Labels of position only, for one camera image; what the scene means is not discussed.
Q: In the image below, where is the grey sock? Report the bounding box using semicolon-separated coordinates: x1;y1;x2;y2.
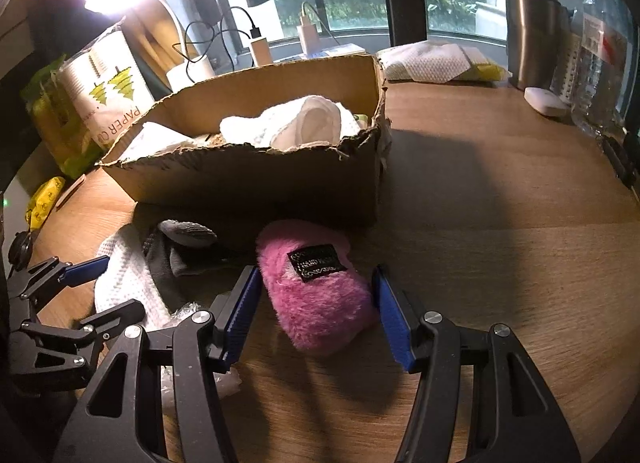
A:
142;220;235;311

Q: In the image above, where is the pink fuzzy plush pouch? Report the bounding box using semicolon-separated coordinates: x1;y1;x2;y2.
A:
256;220;378;356

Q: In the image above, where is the white waffle cloth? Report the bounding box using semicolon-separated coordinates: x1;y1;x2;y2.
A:
219;95;361;151

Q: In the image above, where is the white frilly cloth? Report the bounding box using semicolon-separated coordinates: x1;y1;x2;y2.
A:
93;224;171;331

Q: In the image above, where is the cartoon tissue pack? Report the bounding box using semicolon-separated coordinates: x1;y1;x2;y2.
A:
354;113;370;128

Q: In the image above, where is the yellow packet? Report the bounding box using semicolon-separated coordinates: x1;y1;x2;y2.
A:
25;176;66;231

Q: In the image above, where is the green yellow snack bag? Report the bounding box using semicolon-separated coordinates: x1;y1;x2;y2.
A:
20;55;102;180

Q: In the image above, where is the paper cup pack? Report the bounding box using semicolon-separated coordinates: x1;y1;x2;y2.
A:
56;24;154;151

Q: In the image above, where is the black car key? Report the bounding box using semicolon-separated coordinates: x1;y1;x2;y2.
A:
598;135;638;190

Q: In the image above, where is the brown cardboard box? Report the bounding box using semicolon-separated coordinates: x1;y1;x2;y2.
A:
100;54;390;228

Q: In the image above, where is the white charger left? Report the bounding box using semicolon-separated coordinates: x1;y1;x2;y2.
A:
250;27;273;67

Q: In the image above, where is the white charger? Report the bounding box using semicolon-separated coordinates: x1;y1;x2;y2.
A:
297;14;321;56
250;27;273;67

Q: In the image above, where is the white earbuds case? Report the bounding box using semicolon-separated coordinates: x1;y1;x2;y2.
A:
524;86;568;119

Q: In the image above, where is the white charger right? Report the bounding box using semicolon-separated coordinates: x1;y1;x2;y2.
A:
297;14;321;56

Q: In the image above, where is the white power strip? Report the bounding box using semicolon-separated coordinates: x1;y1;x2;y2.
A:
303;43;367;59

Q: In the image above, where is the white cloth package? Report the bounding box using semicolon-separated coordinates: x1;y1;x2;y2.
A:
376;41;512;84

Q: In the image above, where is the clear water bottle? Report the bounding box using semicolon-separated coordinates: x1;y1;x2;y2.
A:
572;0;632;138

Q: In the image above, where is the steel thermos mug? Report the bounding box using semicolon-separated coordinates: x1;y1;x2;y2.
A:
506;0;566;90

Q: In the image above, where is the black charger cable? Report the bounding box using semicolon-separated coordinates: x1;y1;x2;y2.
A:
171;5;262;84

